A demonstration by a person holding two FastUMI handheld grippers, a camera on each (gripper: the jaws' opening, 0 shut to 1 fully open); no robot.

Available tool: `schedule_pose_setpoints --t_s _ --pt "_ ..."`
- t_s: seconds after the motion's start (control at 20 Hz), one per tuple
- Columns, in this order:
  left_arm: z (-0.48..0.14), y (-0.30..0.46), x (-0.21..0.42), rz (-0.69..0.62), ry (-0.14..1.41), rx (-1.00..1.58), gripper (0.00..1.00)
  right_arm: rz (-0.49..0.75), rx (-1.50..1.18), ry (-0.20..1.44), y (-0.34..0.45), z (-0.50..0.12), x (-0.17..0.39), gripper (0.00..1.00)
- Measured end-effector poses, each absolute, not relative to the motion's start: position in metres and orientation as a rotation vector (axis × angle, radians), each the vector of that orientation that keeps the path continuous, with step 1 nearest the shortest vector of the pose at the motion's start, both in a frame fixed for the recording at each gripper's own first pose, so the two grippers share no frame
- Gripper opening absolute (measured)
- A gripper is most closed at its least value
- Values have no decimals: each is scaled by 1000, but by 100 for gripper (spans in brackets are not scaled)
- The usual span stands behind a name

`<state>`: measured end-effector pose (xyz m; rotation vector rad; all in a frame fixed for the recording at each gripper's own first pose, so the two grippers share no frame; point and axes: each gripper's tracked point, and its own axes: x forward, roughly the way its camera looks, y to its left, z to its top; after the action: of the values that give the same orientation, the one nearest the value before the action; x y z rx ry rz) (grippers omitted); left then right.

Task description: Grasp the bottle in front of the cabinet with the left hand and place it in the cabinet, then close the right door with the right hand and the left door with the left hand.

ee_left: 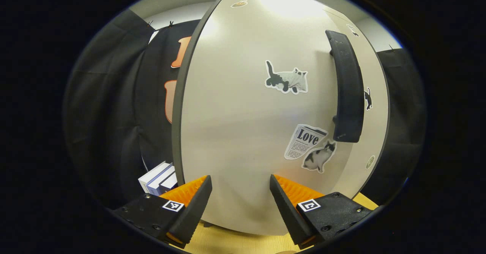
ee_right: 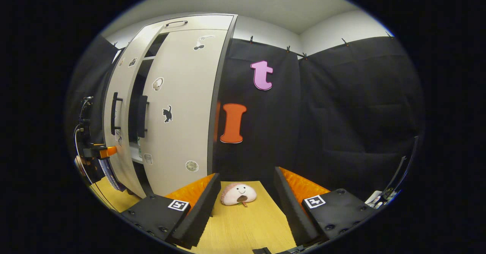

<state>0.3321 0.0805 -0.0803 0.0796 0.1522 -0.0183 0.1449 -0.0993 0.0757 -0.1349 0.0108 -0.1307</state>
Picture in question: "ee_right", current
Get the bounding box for blue white printed box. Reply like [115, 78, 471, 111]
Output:
[99, 158, 126, 192]

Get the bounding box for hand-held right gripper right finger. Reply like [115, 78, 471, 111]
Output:
[273, 166, 378, 247]

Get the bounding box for white cabinet drawer front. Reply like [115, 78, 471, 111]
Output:
[144, 14, 234, 32]

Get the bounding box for white cabinet door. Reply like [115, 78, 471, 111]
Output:
[140, 28, 229, 197]
[103, 24, 166, 199]

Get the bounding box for pink white plush toy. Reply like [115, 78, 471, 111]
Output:
[221, 183, 257, 207]

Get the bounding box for black cable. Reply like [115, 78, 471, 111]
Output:
[79, 96, 94, 125]

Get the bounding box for white tray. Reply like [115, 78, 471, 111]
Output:
[364, 190, 384, 209]

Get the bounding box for white cable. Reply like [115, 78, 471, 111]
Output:
[73, 125, 114, 211]

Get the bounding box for black backdrop cloth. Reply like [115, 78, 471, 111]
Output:
[65, 34, 425, 205]

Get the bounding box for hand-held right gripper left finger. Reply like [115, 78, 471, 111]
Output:
[121, 172, 221, 250]

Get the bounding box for white cabinet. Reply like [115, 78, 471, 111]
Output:
[103, 14, 238, 199]

